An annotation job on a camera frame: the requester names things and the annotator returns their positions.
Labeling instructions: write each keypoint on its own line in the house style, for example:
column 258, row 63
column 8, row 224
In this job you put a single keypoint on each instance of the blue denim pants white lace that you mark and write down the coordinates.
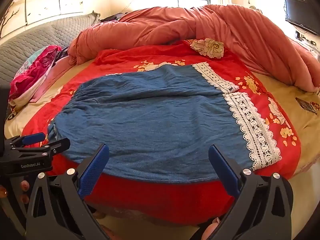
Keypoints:
column 150, row 120

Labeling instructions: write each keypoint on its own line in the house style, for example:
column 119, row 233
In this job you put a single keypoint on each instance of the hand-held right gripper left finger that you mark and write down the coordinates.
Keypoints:
column 93, row 170

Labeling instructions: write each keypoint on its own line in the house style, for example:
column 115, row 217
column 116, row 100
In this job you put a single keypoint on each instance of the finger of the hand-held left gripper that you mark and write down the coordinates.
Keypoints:
column 58, row 145
column 33, row 138

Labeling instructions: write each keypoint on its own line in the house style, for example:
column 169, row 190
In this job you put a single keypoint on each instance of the dark cloth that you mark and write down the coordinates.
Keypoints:
column 112, row 18

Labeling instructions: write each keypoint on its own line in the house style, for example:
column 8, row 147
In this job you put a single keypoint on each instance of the grey quilted headboard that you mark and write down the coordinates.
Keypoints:
column 37, row 40

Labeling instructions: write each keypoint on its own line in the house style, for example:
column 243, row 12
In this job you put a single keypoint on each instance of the pink floral pillow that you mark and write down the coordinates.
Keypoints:
column 37, row 67

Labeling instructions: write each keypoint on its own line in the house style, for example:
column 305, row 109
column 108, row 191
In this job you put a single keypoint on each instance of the black wall television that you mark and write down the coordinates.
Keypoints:
column 300, row 12

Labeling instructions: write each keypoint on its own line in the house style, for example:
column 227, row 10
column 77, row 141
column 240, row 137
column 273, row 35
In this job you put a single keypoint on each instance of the person's left hand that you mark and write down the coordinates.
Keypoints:
column 25, row 185

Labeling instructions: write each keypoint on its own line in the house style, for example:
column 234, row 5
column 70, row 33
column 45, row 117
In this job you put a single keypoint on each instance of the blossom print wall panel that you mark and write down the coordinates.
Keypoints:
column 42, row 0

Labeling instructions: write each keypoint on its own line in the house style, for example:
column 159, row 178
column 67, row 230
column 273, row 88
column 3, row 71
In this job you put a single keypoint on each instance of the red floral blanket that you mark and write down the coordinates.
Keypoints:
column 162, row 197

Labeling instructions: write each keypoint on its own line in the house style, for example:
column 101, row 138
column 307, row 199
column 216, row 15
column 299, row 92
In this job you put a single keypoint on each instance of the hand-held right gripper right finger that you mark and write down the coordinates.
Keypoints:
column 223, row 170

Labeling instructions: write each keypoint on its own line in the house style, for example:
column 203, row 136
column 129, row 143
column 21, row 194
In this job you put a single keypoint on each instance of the coral pink quilt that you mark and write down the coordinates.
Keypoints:
column 162, row 27

